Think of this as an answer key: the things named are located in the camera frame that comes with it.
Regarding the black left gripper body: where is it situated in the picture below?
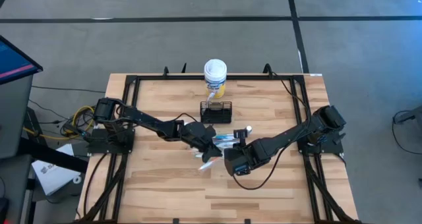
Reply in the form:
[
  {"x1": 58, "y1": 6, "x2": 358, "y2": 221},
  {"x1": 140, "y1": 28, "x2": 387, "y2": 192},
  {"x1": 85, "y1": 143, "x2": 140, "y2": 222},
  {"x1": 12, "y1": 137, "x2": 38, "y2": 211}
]
[{"x1": 179, "y1": 121, "x2": 217, "y2": 150}]

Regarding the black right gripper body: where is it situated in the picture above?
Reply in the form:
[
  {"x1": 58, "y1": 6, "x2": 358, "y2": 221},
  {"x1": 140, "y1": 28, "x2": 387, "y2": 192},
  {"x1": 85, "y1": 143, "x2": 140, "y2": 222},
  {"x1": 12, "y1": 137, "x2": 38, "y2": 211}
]
[{"x1": 224, "y1": 139, "x2": 265, "y2": 167}]

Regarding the orange white toothbrush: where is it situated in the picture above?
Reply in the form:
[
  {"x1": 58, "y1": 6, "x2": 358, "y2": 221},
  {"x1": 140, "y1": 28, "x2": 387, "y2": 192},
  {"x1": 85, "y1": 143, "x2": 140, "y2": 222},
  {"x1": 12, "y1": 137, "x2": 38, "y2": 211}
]
[{"x1": 197, "y1": 156, "x2": 221, "y2": 171}]

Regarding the purple white toothbrush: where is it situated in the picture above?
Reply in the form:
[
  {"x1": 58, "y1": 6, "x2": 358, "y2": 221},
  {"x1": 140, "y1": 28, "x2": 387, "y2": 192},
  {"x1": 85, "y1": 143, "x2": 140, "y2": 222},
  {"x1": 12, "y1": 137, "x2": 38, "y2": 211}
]
[{"x1": 204, "y1": 91, "x2": 217, "y2": 113}]

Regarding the white Lysol wipes canister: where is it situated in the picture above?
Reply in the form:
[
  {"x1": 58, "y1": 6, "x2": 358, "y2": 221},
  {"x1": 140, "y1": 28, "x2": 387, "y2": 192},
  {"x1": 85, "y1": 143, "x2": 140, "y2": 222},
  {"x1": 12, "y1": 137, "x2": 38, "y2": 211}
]
[{"x1": 203, "y1": 59, "x2": 228, "y2": 99}]

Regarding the black desk beam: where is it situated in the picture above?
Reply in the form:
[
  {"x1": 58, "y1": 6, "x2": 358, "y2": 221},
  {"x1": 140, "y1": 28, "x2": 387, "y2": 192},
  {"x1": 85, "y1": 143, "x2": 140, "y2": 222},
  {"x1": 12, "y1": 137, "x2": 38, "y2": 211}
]
[{"x1": 16, "y1": 136, "x2": 88, "y2": 174}]

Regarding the white paper booklet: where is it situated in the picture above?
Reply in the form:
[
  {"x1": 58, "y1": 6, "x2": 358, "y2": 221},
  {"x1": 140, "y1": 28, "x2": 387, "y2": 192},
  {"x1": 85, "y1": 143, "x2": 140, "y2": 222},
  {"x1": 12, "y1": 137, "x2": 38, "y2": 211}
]
[{"x1": 32, "y1": 144, "x2": 82, "y2": 196}]

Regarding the grey stand leg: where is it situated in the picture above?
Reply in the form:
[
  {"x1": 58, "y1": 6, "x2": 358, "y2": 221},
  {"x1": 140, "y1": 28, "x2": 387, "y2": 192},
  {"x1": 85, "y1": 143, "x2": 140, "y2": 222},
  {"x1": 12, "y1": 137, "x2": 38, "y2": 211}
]
[{"x1": 392, "y1": 104, "x2": 422, "y2": 126}]

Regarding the blue screen monitor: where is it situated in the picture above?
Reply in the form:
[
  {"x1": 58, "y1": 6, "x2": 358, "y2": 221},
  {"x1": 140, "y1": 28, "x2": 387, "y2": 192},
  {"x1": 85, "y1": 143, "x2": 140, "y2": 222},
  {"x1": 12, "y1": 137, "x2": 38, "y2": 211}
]
[{"x1": 0, "y1": 35, "x2": 44, "y2": 86}]

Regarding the black wire caddy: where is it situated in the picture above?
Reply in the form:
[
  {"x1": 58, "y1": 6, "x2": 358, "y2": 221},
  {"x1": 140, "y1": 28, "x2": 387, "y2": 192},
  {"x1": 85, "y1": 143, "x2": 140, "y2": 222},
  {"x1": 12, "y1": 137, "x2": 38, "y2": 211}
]
[{"x1": 200, "y1": 100, "x2": 233, "y2": 125}]

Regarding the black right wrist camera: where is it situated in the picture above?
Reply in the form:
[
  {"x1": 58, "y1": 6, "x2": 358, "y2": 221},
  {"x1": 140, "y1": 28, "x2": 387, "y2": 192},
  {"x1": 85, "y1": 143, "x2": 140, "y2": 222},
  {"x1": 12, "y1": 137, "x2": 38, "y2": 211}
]
[{"x1": 230, "y1": 162, "x2": 250, "y2": 177}]

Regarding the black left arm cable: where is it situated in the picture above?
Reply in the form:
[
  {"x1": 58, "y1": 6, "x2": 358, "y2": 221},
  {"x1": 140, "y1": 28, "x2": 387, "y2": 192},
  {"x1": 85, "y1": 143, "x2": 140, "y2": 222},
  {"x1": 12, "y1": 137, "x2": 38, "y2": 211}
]
[{"x1": 154, "y1": 113, "x2": 198, "y2": 125}]

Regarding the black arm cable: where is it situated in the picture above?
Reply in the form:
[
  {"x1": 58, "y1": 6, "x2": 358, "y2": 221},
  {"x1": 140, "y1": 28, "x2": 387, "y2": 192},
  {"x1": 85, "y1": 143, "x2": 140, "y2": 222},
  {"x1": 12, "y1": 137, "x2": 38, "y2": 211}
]
[
  {"x1": 154, "y1": 113, "x2": 198, "y2": 125},
  {"x1": 232, "y1": 144, "x2": 287, "y2": 190}
]

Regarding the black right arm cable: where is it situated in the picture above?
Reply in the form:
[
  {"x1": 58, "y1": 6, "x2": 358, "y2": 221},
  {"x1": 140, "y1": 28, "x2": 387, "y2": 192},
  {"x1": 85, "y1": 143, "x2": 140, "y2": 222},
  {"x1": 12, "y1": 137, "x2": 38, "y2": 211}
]
[{"x1": 232, "y1": 144, "x2": 287, "y2": 190}]

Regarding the black aluminium table frame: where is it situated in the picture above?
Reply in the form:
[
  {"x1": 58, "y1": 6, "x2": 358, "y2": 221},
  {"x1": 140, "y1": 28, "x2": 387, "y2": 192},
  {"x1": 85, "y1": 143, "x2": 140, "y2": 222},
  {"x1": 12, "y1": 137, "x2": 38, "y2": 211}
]
[{"x1": 77, "y1": 63, "x2": 362, "y2": 224}]

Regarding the yellow cable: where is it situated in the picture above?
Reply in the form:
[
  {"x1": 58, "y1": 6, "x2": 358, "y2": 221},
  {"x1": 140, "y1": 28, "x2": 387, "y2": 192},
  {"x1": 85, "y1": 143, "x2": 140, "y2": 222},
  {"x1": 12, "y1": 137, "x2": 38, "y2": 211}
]
[{"x1": 22, "y1": 105, "x2": 96, "y2": 141}]

